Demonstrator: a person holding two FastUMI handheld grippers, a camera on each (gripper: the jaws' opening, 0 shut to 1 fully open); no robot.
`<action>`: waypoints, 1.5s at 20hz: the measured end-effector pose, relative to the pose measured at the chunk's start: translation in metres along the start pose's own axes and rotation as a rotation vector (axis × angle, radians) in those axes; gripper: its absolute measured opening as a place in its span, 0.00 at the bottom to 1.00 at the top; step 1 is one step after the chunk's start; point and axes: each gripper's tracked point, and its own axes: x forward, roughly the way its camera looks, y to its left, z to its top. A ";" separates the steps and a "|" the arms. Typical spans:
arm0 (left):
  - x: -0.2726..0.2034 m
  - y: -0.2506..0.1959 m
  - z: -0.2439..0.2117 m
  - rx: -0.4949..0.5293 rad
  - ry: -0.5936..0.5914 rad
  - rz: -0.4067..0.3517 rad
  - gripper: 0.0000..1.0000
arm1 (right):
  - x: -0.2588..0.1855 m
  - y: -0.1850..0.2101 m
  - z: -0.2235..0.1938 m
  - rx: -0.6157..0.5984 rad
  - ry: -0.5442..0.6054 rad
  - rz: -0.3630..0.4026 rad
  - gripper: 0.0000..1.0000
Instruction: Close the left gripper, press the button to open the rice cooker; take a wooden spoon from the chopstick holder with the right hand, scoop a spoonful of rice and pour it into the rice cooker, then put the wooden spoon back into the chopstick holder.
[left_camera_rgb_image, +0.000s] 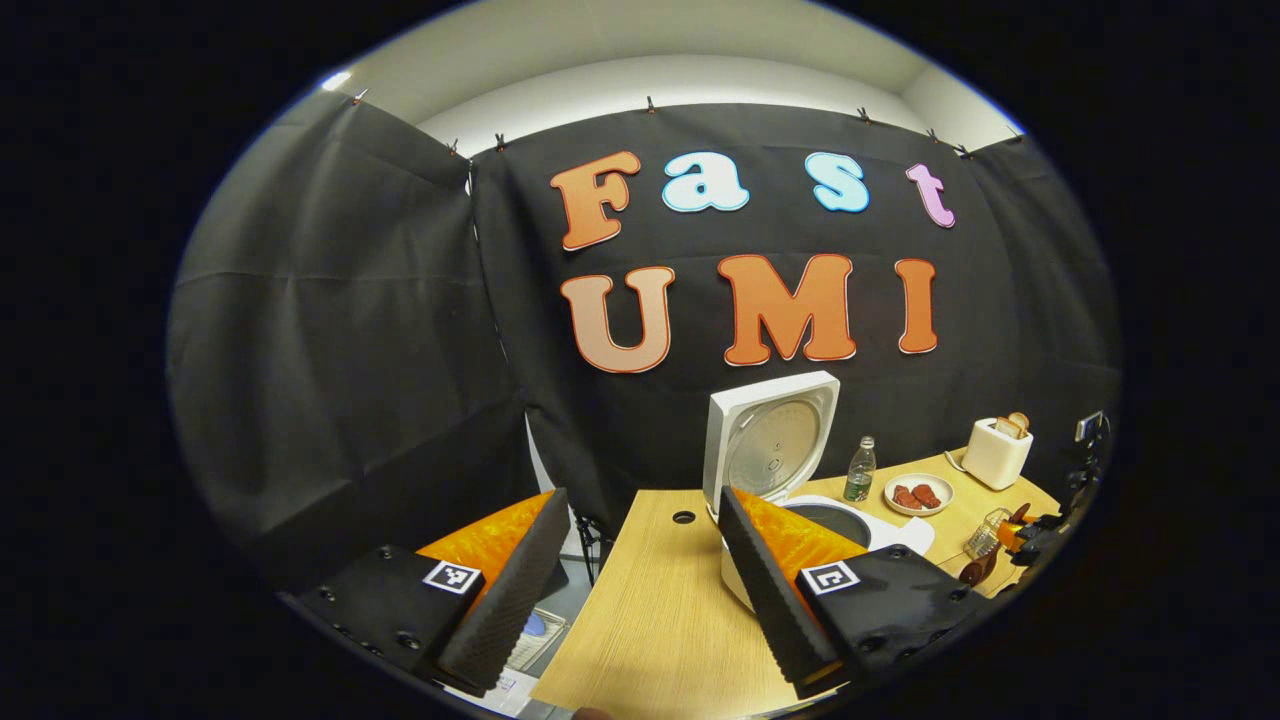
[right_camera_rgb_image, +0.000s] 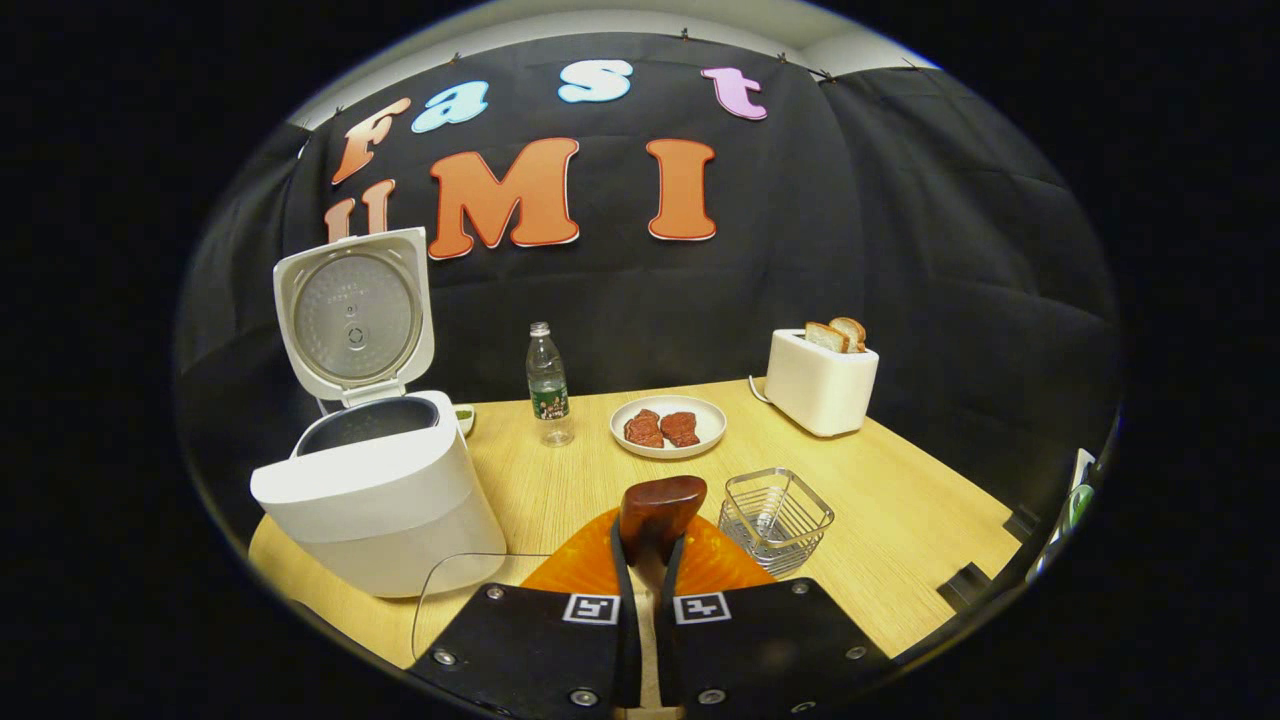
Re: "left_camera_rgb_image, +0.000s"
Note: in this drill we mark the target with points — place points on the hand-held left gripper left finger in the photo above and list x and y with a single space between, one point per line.
515 590

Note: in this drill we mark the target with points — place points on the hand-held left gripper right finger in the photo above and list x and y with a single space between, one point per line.
765 590

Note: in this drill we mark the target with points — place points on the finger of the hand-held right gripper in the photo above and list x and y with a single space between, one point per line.
1012 528

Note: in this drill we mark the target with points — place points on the brown wooden spoon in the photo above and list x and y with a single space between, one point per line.
975 572

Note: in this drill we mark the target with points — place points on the white rice cooker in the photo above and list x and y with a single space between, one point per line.
770 440

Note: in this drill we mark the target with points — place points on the white and blue box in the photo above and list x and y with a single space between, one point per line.
535 635

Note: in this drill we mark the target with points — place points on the white toaster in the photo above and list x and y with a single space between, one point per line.
992 460

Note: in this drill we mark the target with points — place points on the black tripod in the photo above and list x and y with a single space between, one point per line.
592 545

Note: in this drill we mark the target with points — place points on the red meat piece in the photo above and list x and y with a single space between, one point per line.
927 495
904 496

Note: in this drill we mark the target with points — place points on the white oval plate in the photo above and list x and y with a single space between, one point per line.
920 509

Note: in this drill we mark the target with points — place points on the toasted bread slice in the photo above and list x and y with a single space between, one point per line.
1020 420
1007 428

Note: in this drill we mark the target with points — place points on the clear plastic water bottle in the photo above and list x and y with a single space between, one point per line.
859 478

